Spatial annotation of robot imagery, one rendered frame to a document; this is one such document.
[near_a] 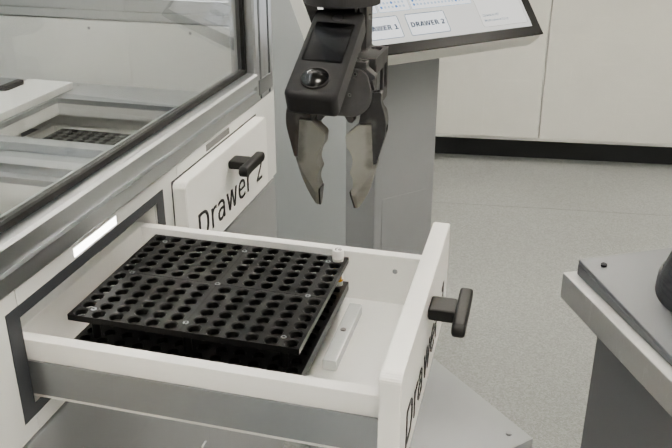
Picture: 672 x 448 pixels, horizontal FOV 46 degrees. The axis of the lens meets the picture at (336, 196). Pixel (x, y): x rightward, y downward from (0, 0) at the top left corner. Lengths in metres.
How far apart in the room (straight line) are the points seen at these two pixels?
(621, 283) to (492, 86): 2.65
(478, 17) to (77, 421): 1.11
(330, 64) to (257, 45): 0.54
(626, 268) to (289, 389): 0.60
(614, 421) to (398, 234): 0.76
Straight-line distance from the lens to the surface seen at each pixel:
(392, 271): 0.85
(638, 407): 1.10
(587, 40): 3.67
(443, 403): 2.05
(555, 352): 2.37
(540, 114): 3.75
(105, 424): 0.91
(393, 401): 0.61
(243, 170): 1.04
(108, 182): 0.83
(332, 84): 0.66
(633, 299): 1.06
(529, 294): 2.64
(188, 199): 0.97
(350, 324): 0.81
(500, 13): 1.66
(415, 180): 1.73
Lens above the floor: 1.28
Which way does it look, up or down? 23 degrees down
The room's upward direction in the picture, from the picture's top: straight up
